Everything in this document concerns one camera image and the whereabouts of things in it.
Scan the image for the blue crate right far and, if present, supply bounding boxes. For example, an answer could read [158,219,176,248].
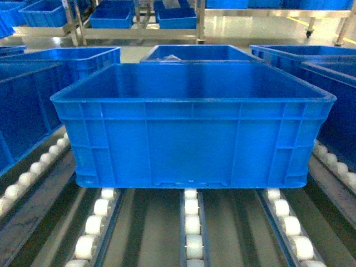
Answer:
[250,44,355,70]

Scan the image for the centre white roller track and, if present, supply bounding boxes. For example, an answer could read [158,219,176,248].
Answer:
[180,189,211,267]

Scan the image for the white roller track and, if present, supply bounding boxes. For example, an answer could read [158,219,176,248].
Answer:
[65,188,125,266]
[180,189,211,267]
[255,188,325,266]

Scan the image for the left white roller track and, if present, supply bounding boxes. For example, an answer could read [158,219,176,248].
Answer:
[65,188,125,266]

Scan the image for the blue bin on rack right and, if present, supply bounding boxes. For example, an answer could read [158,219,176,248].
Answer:
[154,1,197,29]

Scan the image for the blue crate behind centre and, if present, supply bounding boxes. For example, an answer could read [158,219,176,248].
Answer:
[140,44,262,63]

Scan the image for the blue crate left far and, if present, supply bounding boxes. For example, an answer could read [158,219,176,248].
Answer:
[1,47,121,82]

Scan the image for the metal rack frame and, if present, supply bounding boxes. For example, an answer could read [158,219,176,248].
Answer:
[62,1,205,47]

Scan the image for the right white roller track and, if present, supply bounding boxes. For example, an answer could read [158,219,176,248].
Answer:
[255,188,325,266]

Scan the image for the blue crate left near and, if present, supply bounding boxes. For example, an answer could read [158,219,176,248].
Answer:
[1,62,67,174]

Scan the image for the blue crate right near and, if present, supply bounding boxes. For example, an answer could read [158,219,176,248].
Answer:
[300,61,355,170]

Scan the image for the far left roller track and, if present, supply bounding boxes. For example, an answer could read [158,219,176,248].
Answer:
[1,132,70,219]

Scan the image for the blue bin on rack left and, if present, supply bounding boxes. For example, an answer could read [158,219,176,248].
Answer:
[89,8,134,29]

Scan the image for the blue bin far left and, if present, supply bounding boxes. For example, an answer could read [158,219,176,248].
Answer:
[19,1,67,27]

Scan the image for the far right roller track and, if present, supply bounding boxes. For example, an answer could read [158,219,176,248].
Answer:
[313,140,355,194]

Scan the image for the blue bin on rack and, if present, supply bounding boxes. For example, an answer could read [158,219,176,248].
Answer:
[154,1,197,29]
[89,8,134,29]

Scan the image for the large blue plastic crate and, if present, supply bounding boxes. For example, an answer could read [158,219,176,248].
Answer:
[51,62,336,189]

